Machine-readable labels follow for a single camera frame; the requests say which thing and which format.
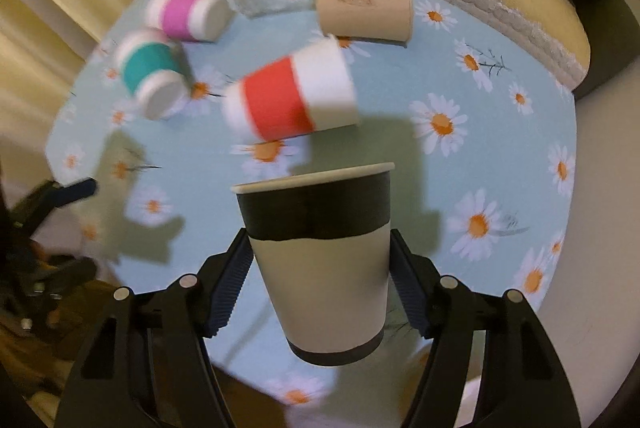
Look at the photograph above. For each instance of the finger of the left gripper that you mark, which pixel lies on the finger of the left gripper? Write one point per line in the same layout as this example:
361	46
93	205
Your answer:
34	208

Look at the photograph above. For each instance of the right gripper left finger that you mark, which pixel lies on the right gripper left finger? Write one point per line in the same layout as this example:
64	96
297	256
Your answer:
147	351

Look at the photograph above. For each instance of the black and white paper cup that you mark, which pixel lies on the black and white paper cup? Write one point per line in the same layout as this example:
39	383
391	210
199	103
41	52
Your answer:
322	245

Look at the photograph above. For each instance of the teal banded paper cup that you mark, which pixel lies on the teal banded paper cup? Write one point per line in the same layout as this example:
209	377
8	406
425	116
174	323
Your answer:
152	73

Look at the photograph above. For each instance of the pink banded paper cup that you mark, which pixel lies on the pink banded paper cup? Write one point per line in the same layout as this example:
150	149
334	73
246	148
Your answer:
189	20

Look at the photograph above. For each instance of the red banded paper cup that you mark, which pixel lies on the red banded paper cup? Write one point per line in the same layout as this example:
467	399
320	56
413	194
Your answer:
307	91

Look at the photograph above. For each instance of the brown kraft paper cup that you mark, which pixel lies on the brown kraft paper cup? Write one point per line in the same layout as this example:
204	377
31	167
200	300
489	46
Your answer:
382	20

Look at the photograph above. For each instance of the blue daisy tablecloth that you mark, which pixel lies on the blue daisy tablecloth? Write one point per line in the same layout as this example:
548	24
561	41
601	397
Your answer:
482	137

